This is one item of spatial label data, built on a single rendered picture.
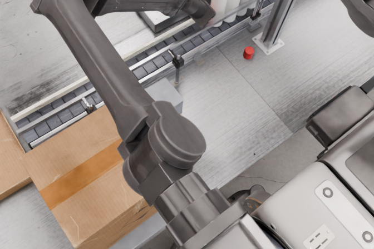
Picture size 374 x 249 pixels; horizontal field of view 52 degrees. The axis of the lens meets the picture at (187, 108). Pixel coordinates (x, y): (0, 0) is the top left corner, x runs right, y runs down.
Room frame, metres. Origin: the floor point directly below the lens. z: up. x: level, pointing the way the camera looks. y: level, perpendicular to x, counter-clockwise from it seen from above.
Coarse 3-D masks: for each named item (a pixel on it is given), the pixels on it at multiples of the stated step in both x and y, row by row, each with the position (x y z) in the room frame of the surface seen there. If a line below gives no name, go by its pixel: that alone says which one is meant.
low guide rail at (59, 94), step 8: (184, 24) 0.81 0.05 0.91; (168, 32) 0.77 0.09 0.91; (176, 32) 0.79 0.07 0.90; (152, 40) 0.73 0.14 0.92; (160, 40) 0.74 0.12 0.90; (136, 48) 0.69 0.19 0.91; (144, 48) 0.70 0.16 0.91; (128, 56) 0.66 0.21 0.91; (80, 80) 0.55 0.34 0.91; (88, 80) 0.56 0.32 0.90; (64, 88) 0.52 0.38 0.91; (72, 88) 0.52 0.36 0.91; (48, 96) 0.48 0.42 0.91; (56, 96) 0.49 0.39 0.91; (40, 104) 0.45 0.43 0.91; (24, 112) 0.42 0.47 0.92; (32, 112) 0.43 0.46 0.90; (16, 120) 0.40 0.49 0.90
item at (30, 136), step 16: (272, 0) 1.00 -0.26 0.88; (208, 32) 0.82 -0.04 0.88; (160, 48) 0.73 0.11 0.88; (176, 48) 0.74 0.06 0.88; (192, 48) 0.75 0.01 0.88; (128, 64) 0.65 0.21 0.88; (160, 64) 0.67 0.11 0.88; (64, 96) 0.51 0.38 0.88; (96, 96) 0.52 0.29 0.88; (48, 112) 0.45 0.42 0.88; (64, 112) 0.45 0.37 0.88; (80, 112) 0.46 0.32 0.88; (32, 128) 0.39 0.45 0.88; (48, 128) 0.39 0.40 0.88
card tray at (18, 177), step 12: (0, 120) 0.42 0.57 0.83; (0, 132) 0.38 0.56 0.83; (12, 132) 0.38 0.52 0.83; (0, 144) 0.34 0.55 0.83; (12, 144) 0.35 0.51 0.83; (0, 156) 0.30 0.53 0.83; (12, 156) 0.31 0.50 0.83; (0, 168) 0.27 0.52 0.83; (12, 168) 0.27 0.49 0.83; (24, 168) 0.28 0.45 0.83; (0, 180) 0.23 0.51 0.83; (12, 180) 0.24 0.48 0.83; (24, 180) 0.24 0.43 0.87; (0, 192) 0.20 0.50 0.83; (12, 192) 0.20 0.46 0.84
